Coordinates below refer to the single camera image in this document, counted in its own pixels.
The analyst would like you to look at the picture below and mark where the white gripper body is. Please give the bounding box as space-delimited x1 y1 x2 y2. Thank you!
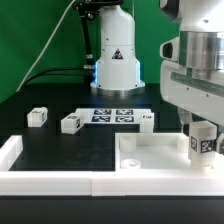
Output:
160 36 224 127

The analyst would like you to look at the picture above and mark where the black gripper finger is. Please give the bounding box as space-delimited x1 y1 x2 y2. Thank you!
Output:
178 109 193 132
215 133 224 154

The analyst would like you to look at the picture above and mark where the white square tabletop part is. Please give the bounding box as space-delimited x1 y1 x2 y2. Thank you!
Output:
115 133 224 171

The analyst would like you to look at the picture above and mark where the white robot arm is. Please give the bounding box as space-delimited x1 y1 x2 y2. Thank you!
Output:
91 0 224 154

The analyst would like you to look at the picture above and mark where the white U-shaped obstacle fence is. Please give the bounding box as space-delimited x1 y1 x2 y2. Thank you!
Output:
0 135 224 196

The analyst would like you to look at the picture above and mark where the white sheet with tags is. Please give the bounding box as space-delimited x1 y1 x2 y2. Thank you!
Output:
75 108 154 124

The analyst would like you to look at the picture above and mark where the black cable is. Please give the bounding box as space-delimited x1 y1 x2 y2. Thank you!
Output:
24 67 91 86

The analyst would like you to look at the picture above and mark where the white cable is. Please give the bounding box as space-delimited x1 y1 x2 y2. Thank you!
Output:
15 0 78 93

